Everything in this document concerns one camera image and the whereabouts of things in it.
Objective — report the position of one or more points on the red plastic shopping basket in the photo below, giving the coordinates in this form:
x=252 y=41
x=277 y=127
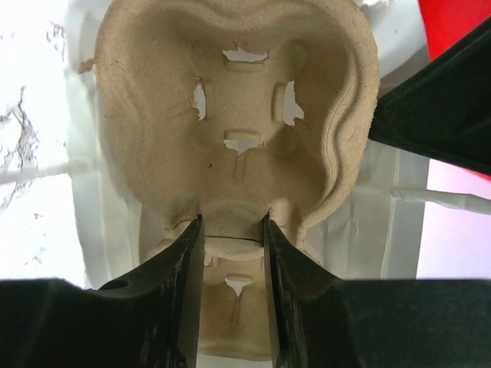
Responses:
x=447 y=21

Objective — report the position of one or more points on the white paper bag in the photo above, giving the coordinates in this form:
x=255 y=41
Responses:
x=66 y=214

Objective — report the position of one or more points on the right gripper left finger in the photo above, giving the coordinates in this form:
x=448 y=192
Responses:
x=148 y=317

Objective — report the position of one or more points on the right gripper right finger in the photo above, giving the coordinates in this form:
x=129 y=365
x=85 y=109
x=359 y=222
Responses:
x=319 y=320

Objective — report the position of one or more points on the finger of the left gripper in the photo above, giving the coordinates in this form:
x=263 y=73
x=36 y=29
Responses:
x=443 y=111

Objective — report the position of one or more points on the cardboard cup carrier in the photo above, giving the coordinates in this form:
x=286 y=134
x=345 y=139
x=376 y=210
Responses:
x=234 y=110

